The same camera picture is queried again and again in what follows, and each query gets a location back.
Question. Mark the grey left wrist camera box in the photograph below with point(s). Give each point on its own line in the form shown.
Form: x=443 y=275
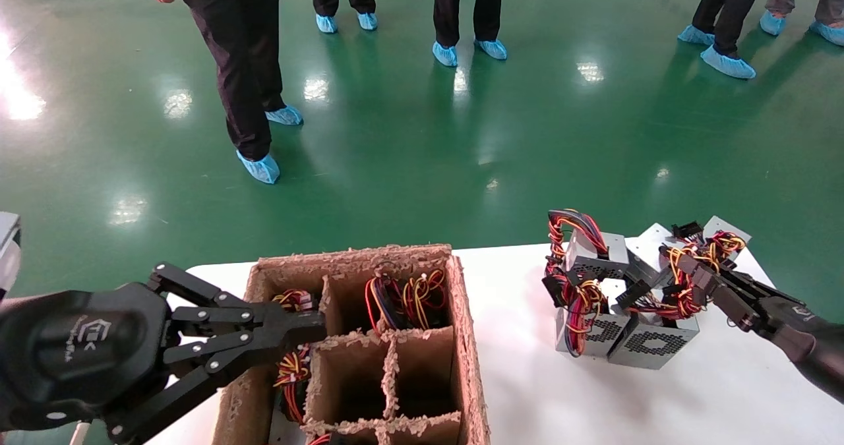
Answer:
x=8 y=254

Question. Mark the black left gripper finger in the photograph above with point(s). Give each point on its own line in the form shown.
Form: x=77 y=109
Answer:
x=283 y=320

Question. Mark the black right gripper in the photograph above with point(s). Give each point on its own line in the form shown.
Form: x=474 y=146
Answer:
x=811 y=339

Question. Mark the brown divided cardboard box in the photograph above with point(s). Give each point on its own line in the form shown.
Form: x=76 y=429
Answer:
x=422 y=379

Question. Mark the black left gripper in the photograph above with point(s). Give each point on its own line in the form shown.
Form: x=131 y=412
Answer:
x=86 y=353

